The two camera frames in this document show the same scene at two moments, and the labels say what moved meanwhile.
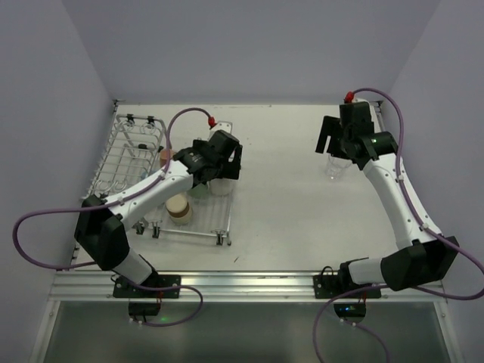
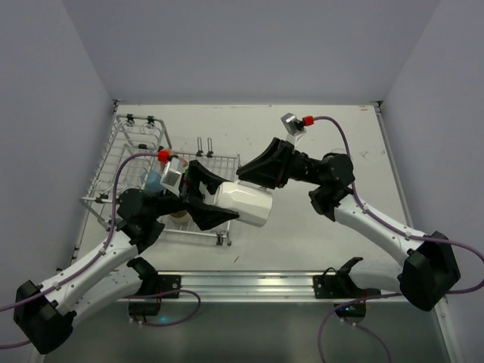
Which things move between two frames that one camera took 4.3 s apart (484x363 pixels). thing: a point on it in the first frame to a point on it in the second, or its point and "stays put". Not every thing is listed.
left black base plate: (122, 289) stays put
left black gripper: (230, 166) to (187, 194)
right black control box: (350, 310) stays put
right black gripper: (332, 137) to (284, 162)
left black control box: (144, 308) stays put
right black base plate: (326, 286) stays put
